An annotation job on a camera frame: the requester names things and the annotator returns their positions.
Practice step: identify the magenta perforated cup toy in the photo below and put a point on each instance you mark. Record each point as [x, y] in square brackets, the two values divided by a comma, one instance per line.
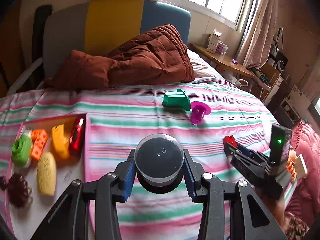
[199, 110]

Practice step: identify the yellow oval embossed toy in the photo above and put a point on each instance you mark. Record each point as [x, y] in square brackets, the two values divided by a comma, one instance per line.
[46, 174]

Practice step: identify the green round toy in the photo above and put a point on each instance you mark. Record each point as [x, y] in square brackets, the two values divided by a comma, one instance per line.
[21, 150]

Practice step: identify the rust brown quilted blanket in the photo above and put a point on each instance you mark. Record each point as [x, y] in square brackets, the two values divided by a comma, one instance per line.
[154, 57]

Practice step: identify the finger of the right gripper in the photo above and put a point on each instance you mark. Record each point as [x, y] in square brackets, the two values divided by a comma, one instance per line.
[245, 151]
[231, 140]

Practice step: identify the orange building block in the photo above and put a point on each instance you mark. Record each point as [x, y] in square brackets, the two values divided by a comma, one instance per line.
[39, 138]

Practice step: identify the orange yellow plastic toy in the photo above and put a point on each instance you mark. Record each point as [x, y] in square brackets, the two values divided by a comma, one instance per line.
[60, 141]

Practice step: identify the beige curtain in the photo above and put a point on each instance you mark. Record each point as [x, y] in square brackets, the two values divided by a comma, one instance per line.
[255, 48]

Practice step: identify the wooden bedside table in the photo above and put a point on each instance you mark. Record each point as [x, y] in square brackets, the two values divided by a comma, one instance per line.
[223, 61]

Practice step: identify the teal green spool toy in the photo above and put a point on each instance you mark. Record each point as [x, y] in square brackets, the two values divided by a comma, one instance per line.
[177, 99]

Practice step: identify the grey yellow blue headboard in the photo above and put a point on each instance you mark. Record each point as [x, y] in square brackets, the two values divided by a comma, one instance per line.
[98, 27]

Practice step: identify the clear jar with black lid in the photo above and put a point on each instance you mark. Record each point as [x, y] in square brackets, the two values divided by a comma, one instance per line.
[159, 160]

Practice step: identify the striped bed cover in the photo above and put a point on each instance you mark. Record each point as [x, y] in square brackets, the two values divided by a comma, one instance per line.
[119, 118]

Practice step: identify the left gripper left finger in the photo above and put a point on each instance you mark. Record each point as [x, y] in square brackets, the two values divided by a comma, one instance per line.
[128, 175]

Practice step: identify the purple box on table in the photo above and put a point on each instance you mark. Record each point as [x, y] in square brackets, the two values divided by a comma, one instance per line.
[221, 48]

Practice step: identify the pink-rimmed white tray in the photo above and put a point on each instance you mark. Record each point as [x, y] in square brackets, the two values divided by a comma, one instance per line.
[25, 221]

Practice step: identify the person's right hand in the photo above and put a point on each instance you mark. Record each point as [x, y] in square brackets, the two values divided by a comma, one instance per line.
[276, 207]

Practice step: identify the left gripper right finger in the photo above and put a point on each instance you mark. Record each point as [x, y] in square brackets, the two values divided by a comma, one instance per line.
[191, 176]

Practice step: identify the dark brown hair claw clip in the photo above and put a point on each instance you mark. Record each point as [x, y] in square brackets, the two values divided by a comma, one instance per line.
[19, 193]

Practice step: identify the pale pillow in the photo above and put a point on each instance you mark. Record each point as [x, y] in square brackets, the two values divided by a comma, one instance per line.
[203, 72]

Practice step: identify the white box on table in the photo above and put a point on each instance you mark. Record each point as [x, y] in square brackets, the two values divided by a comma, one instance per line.
[213, 41]

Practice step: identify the red metallic toy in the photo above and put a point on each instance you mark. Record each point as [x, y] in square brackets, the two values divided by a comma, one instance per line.
[76, 138]

